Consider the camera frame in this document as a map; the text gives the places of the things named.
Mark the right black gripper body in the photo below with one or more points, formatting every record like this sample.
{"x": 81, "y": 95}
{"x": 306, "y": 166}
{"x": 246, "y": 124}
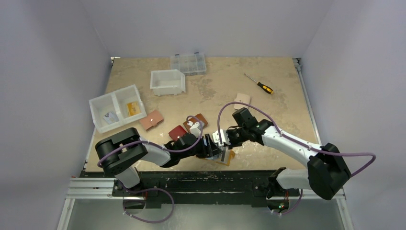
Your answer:
{"x": 229, "y": 137}

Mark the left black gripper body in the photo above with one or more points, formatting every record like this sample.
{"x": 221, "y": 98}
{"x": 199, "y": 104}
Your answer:
{"x": 200, "y": 150}

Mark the orange card holder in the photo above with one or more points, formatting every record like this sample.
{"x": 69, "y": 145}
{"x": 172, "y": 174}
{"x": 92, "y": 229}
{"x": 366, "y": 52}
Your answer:
{"x": 216, "y": 158}

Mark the gold credit card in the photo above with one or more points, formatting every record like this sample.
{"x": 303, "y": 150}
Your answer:
{"x": 133, "y": 108}

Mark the white VIP credit card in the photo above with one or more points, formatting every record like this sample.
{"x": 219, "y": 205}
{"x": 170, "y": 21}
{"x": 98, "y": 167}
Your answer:
{"x": 110, "y": 117}

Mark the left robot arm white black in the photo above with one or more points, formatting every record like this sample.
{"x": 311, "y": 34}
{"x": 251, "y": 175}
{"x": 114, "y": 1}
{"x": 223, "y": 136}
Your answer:
{"x": 119, "y": 152}

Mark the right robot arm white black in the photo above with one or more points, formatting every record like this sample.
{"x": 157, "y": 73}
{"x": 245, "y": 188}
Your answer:
{"x": 325, "y": 170}

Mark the dark red card holder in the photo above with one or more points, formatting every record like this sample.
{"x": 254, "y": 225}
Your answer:
{"x": 177, "y": 132}

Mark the brown leather card holder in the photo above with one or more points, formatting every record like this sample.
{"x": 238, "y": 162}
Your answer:
{"x": 192, "y": 120}

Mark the beige card holder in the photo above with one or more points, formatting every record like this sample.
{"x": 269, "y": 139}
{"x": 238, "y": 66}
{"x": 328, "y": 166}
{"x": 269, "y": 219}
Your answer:
{"x": 242, "y": 98}

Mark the pink tan card holder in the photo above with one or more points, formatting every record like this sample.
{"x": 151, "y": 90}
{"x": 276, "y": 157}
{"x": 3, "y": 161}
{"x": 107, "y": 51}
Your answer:
{"x": 151, "y": 120}

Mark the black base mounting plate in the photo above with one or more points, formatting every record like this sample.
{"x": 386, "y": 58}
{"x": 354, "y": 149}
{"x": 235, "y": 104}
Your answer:
{"x": 252, "y": 187}

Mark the yellow black screwdriver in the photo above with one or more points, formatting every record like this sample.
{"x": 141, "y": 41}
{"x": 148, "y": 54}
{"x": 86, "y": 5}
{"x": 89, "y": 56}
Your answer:
{"x": 264, "y": 87}

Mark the white small open bin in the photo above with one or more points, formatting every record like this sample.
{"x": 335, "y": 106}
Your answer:
{"x": 167, "y": 82}

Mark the clear compartment organizer box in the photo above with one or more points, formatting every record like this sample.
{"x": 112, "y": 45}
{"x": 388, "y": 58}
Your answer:
{"x": 189, "y": 64}

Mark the white two-compartment bin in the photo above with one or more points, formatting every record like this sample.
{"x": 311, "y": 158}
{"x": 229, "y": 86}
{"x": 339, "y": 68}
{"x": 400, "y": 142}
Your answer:
{"x": 116, "y": 101}

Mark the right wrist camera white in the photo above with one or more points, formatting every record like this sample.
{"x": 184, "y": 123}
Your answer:
{"x": 220, "y": 138}

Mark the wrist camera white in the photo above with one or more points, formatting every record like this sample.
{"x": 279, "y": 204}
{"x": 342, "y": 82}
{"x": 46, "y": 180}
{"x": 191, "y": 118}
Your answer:
{"x": 220, "y": 138}
{"x": 195, "y": 128}

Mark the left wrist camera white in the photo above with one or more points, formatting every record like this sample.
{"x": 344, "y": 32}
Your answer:
{"x": 195, "y": 128}

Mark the aluminium frame rail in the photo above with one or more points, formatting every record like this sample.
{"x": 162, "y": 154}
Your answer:
{"x": 102, "y": 189}

